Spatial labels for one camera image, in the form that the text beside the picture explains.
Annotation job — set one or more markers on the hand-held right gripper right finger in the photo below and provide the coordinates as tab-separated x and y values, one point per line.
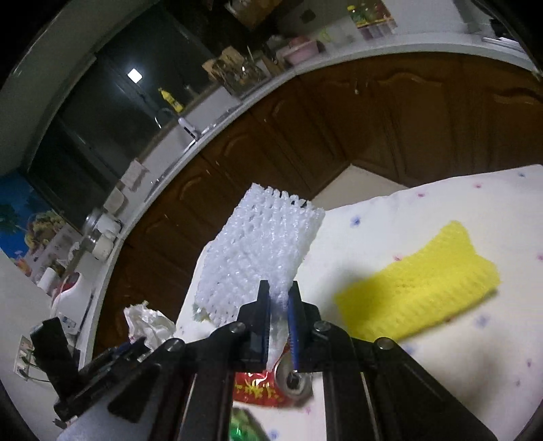
293	335

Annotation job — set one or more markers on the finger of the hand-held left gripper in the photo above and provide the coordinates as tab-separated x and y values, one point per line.
102	375

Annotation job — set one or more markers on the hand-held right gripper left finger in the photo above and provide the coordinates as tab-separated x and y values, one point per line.
264	313

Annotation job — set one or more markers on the white foam net sleeve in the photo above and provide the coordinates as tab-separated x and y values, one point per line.
254	250

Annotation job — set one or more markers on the white red kitchen appliance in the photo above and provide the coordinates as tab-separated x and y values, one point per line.
70	297

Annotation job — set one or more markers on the crushed red can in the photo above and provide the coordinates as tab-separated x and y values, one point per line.
254	388

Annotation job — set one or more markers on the crumpled white tissue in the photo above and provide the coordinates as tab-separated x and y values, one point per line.
146	322

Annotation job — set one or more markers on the white paper roll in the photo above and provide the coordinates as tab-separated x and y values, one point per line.
49	280

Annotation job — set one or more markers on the crushed green can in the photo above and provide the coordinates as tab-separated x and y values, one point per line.
244	428

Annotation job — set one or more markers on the white rice cooker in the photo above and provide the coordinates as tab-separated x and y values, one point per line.
99	237

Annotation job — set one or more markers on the yellow foam net sleeve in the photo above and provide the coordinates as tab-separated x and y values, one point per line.
418	288

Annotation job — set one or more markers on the white hanging cloth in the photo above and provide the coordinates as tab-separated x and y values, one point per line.
113	201
133	174

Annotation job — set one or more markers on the white tap filter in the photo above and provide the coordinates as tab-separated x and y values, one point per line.
188	127

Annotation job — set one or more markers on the wooden lower cabinets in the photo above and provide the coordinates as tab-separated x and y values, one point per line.
339	127

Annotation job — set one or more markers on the chrome faucet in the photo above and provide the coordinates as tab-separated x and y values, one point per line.
163	116

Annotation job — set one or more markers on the dark window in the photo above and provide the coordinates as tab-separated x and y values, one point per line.
85	127

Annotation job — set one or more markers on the yellow dish soap bottle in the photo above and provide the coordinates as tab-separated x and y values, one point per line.
171	99

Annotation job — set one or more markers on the dish rack with utensils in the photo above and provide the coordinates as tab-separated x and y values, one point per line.
235	72

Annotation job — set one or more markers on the knife block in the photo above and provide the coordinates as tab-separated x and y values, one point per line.
271	61

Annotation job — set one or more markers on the pink basin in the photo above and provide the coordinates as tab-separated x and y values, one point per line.
302	48

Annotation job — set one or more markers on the seasoning jar set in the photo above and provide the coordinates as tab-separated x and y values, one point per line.
377	30

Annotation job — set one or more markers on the yellow cap bottle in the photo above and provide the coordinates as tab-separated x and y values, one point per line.
356	12

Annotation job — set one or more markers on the gas stove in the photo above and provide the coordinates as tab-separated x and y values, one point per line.
502	41

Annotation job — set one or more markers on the white wall outlet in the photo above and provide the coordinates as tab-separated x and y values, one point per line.
23	352

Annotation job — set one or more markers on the blue wall poster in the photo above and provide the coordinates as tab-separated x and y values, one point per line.
29	220

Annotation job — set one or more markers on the dark wall socket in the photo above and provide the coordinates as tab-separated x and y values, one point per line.
306	15

